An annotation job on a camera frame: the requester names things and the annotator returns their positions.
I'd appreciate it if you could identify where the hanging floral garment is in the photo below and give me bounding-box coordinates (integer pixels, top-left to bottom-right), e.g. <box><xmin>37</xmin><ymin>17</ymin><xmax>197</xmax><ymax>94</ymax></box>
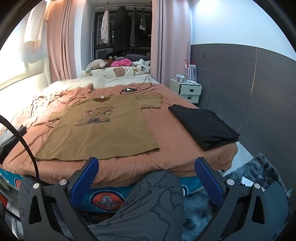
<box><xmin>100</xmin><ymin>10</ymin><xmax>110</xmax><ymax>45</ymax></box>

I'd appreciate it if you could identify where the cream padded headboard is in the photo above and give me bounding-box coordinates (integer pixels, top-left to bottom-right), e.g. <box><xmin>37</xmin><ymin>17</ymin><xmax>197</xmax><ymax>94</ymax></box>
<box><xmin>0</xmin><ymin>58</ymin><xmax>52</xmax><ymax>112</ymax></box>

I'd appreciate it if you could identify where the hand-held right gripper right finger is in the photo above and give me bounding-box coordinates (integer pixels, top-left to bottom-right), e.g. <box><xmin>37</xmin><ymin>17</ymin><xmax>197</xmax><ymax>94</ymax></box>
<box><xmin>194</xmin><ymin>157</ymin><xmax>270</xmax><ymax>241</ymax></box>

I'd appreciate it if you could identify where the bear print pillow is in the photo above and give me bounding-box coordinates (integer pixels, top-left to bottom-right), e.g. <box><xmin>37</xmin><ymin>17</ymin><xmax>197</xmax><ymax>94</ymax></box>
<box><xmin>90</xmin><ymin>66</ymin><xmax>152</xmax><ymax>78</ymax></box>

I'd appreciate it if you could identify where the white patterned pillow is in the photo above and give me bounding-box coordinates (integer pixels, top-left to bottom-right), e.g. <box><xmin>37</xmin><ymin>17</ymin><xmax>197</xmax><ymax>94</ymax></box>
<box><xmin>132</xmin><ymin>59</ymin><xmax>152</xmax><ymax>71</ymax></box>

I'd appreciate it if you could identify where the grey pillow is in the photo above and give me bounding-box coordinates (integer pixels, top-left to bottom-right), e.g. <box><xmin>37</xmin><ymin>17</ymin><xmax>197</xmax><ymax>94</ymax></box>
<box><xmin>125</xmin><ymin>54</ymin><xmax>149</xmax><ymax>62</ymax></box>

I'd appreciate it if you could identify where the white two-drawer nightstand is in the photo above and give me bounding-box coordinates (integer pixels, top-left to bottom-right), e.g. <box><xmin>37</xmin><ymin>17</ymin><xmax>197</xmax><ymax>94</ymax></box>
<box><xmin>169</xmin><ymin>79</ymin><xmax>202</xmax><ymax>104</ymax></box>

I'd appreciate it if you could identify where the cream duvet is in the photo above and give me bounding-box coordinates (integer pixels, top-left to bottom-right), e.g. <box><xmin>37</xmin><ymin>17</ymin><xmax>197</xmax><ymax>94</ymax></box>
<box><xmin>45</xmin><ymin>74</ymin><xmax>160</xmax><ymax>93</ymax></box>

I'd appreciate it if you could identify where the folded grey clothes stack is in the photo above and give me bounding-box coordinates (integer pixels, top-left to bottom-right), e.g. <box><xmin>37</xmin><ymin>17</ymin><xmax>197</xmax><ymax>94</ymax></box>
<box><xmin>0</xmin><ymin>124</ymin><xmax>28</xmax><ymax>163</ymax></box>

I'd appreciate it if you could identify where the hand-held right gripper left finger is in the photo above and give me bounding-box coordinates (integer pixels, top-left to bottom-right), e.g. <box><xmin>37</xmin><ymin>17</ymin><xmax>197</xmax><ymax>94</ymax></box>
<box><xmin>23</xmin><ymin>157</ymin><xmax>100</xmax><ymax>241</ymax></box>

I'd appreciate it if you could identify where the hanging black coat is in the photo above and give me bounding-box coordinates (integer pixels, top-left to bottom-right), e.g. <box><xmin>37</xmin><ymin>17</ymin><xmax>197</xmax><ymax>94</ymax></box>
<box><xmin>112</xmin><ymin>6</ymin><xmax>130</xmax><ymax>52</ymax></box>

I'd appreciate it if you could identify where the bed with orange blanket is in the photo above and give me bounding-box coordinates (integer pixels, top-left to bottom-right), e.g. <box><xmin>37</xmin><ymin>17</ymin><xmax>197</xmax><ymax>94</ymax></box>
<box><xmin>0</xmin><ymin>82</ymin><xmax>238</xmax><ymax>183</ymax></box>

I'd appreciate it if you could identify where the olive brown printed t-shirt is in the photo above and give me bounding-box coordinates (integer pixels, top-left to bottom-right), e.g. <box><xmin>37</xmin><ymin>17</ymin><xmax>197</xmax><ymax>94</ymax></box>
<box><xmin>35</xmin><ymin>95</ymin><xmax>162</xmax><ymax>161</ymax></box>

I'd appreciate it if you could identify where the cream plush toy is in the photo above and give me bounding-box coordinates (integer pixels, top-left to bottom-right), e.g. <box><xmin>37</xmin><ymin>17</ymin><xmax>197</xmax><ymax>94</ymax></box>
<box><xmin>84</xmin><ymin>59</ymin><xmax>109</xmax><ymax>73</ymax></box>

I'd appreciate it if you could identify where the black folded garment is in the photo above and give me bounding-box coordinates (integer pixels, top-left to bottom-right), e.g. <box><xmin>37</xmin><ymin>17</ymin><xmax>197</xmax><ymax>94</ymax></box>
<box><xmin>168</xmin><ymin>104</ymin><xmax>241</xmax><ymax>151</ymax></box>

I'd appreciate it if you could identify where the pink window curtain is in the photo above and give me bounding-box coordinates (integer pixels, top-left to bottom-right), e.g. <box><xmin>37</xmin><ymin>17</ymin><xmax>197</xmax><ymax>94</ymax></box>
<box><xmin>46</xmin><ymin>0</ymin><xmax>78</xmax><ymax>81</ymax></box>
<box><xmin>150</xmin><ymin>0</ymin><xmax>192</xmax><ymax>87</ymax></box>

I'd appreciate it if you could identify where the thin black charger cable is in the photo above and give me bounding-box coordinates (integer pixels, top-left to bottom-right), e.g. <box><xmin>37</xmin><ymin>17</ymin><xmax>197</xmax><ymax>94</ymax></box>
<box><xmin>120</xmin><ymin>75</ymin><xmax>156</xmax><ymax>95</ymax></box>

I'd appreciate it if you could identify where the grey fluffy rug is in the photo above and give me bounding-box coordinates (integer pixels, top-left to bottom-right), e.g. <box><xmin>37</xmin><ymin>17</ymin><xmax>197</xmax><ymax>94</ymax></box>
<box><xmin>180</xmin><ymin>153</ymin><xmax>294</xmax><ymax>241</ymax></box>

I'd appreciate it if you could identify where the hanging white shirt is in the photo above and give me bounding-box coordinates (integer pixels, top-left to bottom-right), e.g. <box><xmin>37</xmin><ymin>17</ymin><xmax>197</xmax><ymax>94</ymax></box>
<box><xmin>24</xmin><ymin>2</ymin><xmax>48</xmax><ymax>49</ymax></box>

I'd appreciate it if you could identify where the pink fluffy plush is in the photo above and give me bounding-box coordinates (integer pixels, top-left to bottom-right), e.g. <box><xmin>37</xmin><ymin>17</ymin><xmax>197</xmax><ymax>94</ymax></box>
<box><xmin>112</xmin><ymin>59</ymin><xmax>133</xmax><ymax>67</ymax></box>

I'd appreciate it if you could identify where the striped gift bag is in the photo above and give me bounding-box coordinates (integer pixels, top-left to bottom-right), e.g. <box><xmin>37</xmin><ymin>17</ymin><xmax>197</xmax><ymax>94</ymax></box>
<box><xmin>184</xmin><ymin>60</ymin><xmax>197</xmax><ymax>80</ymax></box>

